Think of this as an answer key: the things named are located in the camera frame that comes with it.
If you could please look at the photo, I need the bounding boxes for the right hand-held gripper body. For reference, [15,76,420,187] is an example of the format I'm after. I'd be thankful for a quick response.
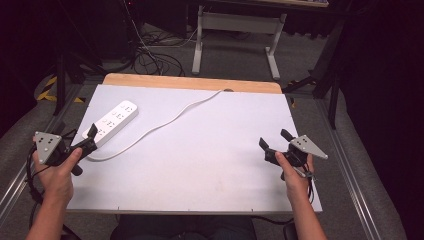
[264,134,329,182]

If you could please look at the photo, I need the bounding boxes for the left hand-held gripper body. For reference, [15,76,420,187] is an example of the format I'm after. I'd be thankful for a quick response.
[33,130,98,177]

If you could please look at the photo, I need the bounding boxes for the white power strip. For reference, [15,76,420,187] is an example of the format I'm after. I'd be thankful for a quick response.
[81,100,139,148]

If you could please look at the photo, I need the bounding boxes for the person's right hand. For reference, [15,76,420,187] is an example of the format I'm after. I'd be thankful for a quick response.
[274,151,315,202]

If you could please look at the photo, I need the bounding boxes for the person's left hand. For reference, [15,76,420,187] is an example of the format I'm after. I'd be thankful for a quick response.
[32,135,83,205]

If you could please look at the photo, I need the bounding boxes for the white board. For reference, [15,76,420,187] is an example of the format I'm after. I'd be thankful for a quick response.
[66,83,324,214]

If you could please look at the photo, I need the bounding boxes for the black metal stand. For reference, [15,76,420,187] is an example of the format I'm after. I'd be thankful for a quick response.
[282,19,348,130]

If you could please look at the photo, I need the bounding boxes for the black tripod stand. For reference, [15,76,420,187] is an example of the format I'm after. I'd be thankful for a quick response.
[53,0,104,116]

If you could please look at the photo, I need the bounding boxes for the wooden table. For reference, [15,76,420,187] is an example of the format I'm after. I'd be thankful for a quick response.
[102,73,284,95]

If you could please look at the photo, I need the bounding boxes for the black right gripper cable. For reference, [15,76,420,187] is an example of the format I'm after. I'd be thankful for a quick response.
[292,165,316,205]

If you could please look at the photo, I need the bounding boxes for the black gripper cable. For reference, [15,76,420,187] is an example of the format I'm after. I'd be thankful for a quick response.
[292,165,316,205]
[25,128,78,231]

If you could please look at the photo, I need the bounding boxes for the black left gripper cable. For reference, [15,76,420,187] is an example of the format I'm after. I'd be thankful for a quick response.
[25,128,78,231]

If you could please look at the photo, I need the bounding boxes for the white power strip cable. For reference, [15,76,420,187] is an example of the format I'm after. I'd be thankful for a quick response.
[87,89,225,162]

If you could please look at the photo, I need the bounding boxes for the black cables on floor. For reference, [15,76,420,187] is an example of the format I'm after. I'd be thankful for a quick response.
[121,0,201,78]

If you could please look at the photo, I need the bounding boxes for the white metal desk frame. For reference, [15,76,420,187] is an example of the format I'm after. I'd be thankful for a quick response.
[191,4,288,81]

